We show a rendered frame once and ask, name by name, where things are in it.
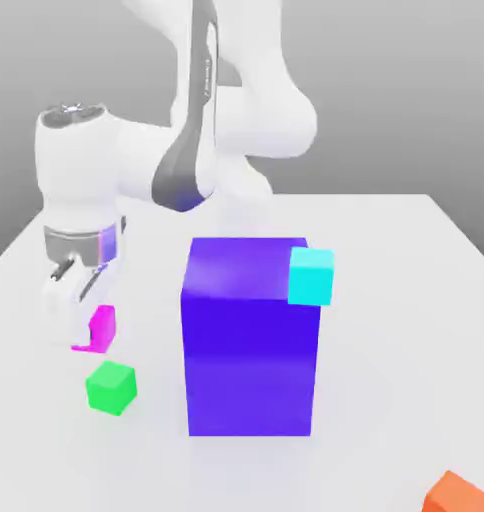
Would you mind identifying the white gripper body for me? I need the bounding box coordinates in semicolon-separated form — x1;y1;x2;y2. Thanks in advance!
42;255;116;346

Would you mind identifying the small magenta cube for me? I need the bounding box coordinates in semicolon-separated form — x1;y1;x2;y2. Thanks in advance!
70;304;117;355

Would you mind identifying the small green cube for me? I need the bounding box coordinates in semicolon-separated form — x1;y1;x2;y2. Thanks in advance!
84;359;138;417

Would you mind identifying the small cyan cube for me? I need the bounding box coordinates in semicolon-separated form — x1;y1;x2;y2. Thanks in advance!
287;246;336;307

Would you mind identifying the small orange cube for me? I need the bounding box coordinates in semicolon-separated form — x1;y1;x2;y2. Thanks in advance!
420;469;484;512

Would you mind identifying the large purple box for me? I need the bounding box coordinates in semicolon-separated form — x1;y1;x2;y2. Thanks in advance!
180;236;322;438

